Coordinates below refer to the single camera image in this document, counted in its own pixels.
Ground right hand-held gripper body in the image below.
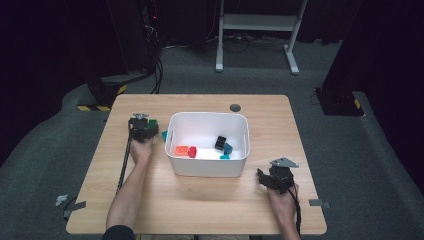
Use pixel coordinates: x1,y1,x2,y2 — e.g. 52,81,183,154
267,157,300,196

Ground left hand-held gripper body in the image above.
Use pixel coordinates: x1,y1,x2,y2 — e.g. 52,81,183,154
127,112,151,144

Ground black toy brick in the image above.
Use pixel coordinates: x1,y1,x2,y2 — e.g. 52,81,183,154
214,135,228,151

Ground white plastic bin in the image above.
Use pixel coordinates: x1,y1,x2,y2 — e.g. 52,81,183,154
164,111,251,178

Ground person's left hand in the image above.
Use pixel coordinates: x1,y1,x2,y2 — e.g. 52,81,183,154
128,137,156,167

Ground person's right hand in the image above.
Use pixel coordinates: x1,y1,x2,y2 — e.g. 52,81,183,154
267,183,301,228

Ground grey tape strip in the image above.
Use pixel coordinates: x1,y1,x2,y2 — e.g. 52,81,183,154
308,198,331,210
62,200,87,220

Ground black stand base striped edge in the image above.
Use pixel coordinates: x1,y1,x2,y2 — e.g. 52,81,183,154
77,75,128,113

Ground person's dark sleeve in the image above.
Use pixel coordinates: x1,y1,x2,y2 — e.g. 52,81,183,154
101,224,137,240

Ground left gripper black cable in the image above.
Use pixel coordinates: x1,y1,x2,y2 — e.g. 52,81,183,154
115,120,134,195

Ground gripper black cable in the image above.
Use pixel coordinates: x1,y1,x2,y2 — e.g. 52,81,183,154
285,184,303,240
115,120,134,195

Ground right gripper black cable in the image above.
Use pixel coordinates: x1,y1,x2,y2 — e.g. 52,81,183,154
285,184,303,240

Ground black hanging cable bundle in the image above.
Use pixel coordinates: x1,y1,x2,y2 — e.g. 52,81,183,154
141,0,165,95

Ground black floor cables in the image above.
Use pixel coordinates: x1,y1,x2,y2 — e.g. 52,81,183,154
204,32,289,54

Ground white metal table frame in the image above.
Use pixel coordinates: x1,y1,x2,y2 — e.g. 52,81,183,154
215,0,308,76

